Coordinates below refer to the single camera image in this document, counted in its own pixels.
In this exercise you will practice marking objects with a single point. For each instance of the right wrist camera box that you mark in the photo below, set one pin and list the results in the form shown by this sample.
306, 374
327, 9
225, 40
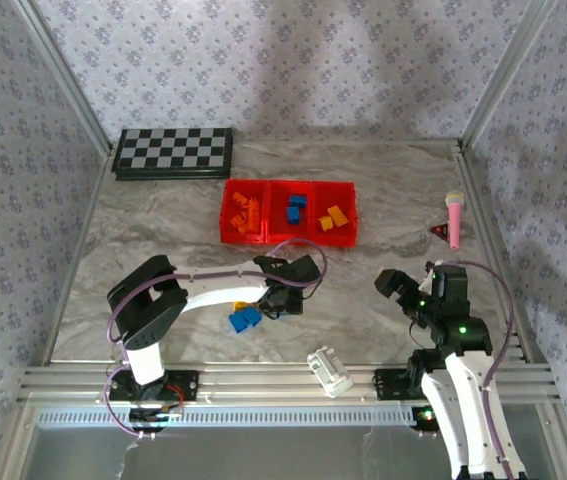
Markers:
427, 282

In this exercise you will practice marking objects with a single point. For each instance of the orange six-stud lego brick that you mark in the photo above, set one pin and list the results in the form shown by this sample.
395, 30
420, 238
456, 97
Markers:
249, 226

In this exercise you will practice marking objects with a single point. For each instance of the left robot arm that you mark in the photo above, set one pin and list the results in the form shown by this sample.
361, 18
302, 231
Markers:
143, 320

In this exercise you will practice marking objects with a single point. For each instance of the red plastic bin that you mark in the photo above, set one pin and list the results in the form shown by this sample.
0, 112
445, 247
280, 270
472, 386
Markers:
278, 235
228, 237
350, 235

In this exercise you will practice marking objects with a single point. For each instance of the small orange lego brick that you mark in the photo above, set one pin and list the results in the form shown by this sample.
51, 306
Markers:
237, 198

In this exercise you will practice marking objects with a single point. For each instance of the aluminum frame post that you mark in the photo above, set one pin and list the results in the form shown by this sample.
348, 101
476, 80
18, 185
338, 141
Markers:
511, 70
65, 70

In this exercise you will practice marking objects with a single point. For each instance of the pink toy microphone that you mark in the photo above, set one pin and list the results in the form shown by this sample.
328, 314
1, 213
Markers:
455, 220

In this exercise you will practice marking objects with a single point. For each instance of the aluminum side rail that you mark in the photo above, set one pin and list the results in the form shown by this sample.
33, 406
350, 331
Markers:
481, 200
77, 250

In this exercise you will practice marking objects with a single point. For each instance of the small red triangle piece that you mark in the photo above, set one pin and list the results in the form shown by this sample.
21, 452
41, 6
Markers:
439, 230

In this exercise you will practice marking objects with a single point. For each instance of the dark blue square lego brick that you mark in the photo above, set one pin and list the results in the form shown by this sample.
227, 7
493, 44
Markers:
298, 201

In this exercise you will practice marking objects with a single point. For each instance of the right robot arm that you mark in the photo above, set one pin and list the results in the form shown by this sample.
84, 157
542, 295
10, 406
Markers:
463, 410

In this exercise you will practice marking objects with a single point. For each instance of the aluminum base rail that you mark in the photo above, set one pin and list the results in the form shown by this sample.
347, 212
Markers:
263, 382

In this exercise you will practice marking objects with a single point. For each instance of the white plastic device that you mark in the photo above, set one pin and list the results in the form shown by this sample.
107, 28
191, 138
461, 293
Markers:
330, 372

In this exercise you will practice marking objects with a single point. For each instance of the black controller board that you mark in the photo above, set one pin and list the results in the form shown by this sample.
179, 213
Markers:
420, 422
145, 416

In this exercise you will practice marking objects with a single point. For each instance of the yellow rounded lego piece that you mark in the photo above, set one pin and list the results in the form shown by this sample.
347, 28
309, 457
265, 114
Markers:
325, 223

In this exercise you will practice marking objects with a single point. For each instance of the yellow long lego brick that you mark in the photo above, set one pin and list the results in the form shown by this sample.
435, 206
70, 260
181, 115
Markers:
338, 215

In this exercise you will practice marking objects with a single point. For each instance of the black and grey chessboard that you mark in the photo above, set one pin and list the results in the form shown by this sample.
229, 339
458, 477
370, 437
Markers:
173, 152

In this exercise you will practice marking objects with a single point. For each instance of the yellow square lego brick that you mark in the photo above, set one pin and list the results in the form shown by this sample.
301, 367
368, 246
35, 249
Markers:
239, 305

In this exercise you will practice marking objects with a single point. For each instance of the orange long lego brick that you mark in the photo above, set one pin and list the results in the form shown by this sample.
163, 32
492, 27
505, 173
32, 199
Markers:
253, 206

